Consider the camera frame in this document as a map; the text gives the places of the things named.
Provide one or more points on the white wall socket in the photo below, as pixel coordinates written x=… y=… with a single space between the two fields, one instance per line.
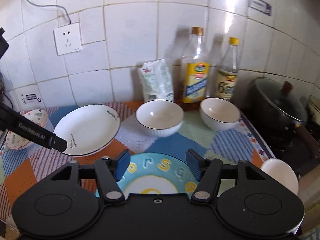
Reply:
x=67 y=39

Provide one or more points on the white ribbed bowl by bottles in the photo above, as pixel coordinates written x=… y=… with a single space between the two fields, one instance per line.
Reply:
x=219 y=114

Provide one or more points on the large white ribbed bowl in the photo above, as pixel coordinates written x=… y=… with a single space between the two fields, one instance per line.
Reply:
x=159 y=118

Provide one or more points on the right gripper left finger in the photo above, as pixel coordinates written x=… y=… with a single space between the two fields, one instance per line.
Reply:
x=108 y=172

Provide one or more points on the colourful patchwork mat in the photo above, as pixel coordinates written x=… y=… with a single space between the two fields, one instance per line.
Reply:
x=21 y=169

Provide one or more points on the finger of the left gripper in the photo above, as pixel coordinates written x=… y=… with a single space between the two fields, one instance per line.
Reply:
x=14 y=122

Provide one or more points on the black wok with lid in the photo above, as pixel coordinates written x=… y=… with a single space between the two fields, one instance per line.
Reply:
x=277 y=100

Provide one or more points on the black gas stove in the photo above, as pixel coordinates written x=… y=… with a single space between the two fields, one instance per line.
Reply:
x=283 y=141

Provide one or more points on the white oval plate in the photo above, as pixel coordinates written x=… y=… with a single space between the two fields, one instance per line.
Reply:
x=88 y=129

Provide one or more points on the blue egg plate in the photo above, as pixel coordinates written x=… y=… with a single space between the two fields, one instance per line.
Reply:
x=156 y=173

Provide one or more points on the wall sticker label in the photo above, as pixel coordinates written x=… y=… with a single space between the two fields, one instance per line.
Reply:
x=30 y=99

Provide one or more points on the vinegar bottle yellow cap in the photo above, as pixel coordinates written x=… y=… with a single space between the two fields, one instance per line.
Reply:
x=227 y=73

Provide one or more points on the small white bowl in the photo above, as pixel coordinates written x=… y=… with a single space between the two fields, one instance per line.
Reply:
x=282 y=173

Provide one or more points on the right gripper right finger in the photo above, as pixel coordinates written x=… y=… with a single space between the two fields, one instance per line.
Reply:
x=207 y=173

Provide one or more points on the yellow label oil bottle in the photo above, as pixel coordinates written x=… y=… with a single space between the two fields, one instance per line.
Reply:
x=194 y=71

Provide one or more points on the white seasoning bag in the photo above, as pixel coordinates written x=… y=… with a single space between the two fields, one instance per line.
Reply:
x=156 y=80

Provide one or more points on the pink rabbit bowl plate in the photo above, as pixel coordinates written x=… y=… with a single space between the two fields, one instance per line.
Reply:
x=16 y=142

